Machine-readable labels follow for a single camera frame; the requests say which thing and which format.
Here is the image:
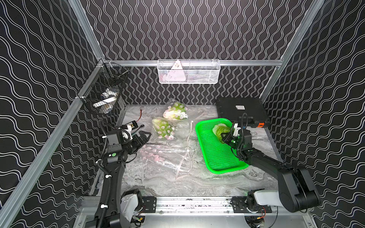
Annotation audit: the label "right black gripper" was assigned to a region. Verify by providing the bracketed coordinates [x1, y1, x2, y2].
[221, 131, 242, 153]

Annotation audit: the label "green plastic basket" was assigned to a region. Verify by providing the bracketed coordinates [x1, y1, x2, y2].
[195, 118, 249, 174]

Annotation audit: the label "zip-top bag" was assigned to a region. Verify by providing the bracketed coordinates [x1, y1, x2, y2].
[138, 143, 197, 182]

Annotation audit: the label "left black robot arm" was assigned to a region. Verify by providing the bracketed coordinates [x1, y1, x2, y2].
[85, 121, 152, 228]

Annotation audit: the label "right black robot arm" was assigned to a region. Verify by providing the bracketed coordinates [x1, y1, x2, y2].
[215, 113, 322, 212]

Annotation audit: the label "middle bagged chinese cabbage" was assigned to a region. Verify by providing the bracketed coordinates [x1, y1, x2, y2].
[152, 117, 193, 142]

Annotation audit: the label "bagged chinese cabbage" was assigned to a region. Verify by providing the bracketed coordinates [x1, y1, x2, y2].
[162, 98, 206, 122]
[152, 117, 193, 142]

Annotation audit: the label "far bagged chinese cabbage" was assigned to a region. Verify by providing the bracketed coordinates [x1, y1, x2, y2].
[162, 98, 206, 122]

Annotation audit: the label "black tool case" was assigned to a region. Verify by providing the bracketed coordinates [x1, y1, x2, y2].
[216, 97, 271, 128]

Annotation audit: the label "white items in black basket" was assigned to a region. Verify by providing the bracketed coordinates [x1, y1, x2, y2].
[92, 88, 119, 114]

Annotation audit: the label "pink triangle card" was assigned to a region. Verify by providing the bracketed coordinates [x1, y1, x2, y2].
[166, 60, 186, 83]

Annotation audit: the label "black wire wall basket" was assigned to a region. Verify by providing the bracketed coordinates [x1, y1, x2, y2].
[81, 63, 131, 116]

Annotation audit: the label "white wire wall basket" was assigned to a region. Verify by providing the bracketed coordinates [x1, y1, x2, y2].
[156, 59, 221, 84]

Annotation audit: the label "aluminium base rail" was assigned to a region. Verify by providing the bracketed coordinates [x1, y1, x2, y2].
[78, 196, 305, 216]

